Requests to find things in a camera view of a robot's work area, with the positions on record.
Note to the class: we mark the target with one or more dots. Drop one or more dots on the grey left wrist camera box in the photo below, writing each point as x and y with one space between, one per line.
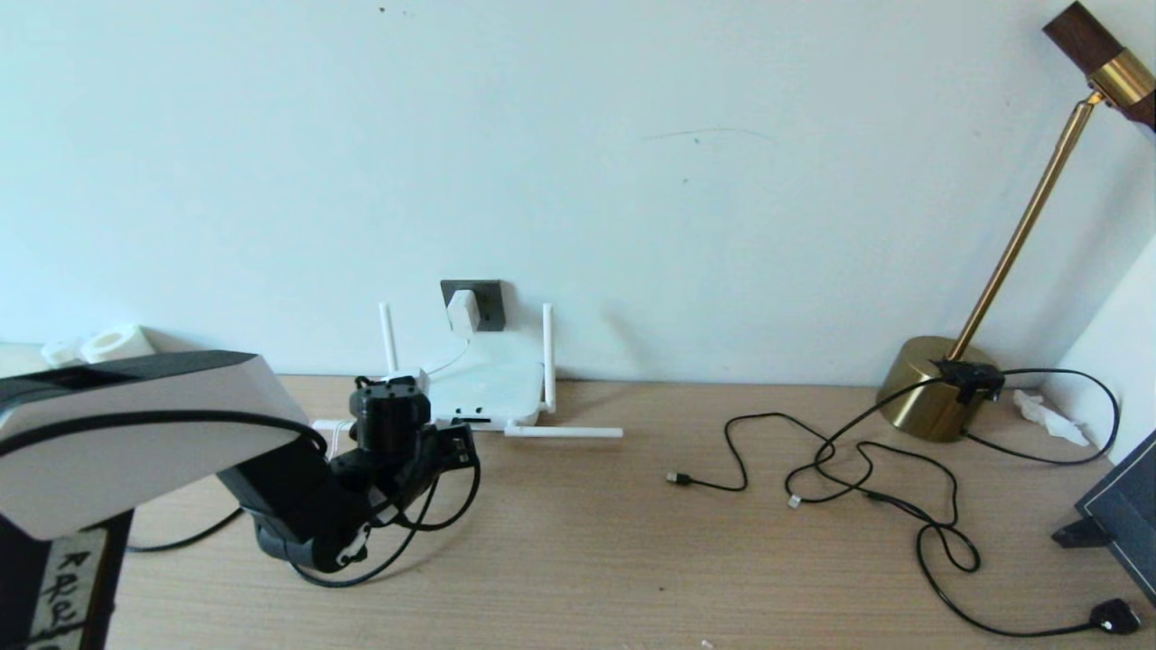
406 379

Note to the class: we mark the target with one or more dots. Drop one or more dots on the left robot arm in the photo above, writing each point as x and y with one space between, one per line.
135 442

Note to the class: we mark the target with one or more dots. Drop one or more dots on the white toilet paper roll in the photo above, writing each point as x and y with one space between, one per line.
116 343

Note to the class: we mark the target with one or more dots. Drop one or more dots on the small clear plastic container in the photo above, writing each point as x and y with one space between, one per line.
61 350

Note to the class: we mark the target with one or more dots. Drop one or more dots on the dark teal printed box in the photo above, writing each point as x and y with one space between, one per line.
1129 515

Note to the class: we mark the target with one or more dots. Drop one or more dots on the black plastic clip stand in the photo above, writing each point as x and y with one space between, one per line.
1081 533

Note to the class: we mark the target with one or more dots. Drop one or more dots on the brass desk lamp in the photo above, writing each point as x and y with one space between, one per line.
930 397

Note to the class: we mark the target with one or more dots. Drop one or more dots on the black inline lamp switch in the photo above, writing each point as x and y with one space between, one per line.
968 379

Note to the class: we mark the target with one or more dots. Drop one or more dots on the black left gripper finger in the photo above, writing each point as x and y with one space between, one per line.
470 454
447 450

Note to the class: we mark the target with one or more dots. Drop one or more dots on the white power adapter block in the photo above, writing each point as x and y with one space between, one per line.
462 311

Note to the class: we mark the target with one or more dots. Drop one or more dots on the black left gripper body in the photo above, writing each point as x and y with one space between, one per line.
406 480

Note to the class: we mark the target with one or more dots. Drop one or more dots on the white router with antennas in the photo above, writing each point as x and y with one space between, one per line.
506 388

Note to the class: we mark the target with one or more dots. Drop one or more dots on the grey wall socket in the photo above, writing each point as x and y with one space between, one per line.
493 307

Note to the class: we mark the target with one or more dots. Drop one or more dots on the crumpled white tissue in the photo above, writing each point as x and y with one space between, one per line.
1048 420

